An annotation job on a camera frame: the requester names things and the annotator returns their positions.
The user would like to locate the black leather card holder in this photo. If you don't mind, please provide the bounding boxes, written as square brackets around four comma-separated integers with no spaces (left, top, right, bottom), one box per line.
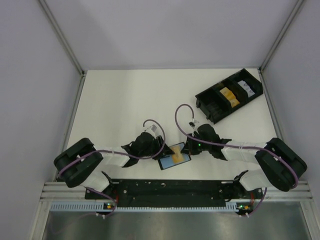
[158,142,192,171]

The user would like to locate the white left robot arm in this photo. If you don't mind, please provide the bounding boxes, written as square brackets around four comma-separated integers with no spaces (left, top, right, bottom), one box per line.
[53,132,174,192]

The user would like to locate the stack of black cards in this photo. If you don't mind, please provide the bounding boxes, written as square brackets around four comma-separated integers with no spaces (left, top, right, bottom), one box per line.
[207,101,224,118]

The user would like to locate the lower silver card in bin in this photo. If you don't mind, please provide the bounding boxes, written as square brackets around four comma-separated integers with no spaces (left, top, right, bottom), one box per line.
[245,86,255,98]

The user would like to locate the silver card in bin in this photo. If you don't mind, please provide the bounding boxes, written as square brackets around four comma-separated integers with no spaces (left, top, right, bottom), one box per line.
[238,80,250,89]
[245,86,255,98]

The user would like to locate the upper silver card in bin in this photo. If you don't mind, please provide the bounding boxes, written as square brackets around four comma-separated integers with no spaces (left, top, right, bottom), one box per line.
[238,80,250,89]

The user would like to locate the black left storage bin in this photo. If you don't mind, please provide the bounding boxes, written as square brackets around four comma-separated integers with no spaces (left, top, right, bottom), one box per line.
[195,86,232,124]

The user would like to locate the black storage bin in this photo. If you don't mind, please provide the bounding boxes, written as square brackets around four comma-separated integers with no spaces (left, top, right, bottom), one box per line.
[233,68,263,102]
[195,86,232,124]

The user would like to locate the black right storage bin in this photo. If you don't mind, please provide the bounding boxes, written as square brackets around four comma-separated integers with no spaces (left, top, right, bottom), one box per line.
[233,68,263,102]

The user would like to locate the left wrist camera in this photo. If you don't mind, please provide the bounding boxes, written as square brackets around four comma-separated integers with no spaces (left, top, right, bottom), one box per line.
[144,124,161,138]

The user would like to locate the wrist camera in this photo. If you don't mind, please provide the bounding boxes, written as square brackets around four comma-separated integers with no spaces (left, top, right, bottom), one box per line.
[189,119,200,129]
[144,124,161,138]

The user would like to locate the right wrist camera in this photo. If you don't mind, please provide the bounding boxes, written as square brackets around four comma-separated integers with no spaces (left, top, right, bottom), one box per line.
[189,119,200,129]

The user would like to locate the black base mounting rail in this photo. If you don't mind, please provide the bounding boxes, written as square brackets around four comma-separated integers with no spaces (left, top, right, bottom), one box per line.
[103,179,263,207]

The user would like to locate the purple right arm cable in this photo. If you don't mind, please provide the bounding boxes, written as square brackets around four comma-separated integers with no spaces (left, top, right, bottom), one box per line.
[174,103,299,216]

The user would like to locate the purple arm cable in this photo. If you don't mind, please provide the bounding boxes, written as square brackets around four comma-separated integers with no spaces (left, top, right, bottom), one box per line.
[174,103,299,216]
[57,119,168,218]

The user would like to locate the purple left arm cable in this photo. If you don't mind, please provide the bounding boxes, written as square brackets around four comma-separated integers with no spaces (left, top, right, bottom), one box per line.
[57,119,168,218]

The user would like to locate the front aluminium frame rail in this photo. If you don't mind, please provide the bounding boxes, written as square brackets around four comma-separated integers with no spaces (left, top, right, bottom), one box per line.
[40,181,313,202]

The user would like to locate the white slotted cable duct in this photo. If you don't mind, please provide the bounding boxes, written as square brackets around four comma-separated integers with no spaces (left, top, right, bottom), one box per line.
[50,202,249,213]

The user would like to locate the aluminium corner frame post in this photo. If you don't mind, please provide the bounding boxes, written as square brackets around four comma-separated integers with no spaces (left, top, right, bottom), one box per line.
[258,0,307,73]

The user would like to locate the left aluminium frame post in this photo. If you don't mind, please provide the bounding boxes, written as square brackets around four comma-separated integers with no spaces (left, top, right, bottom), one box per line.
[36,0,87,77]

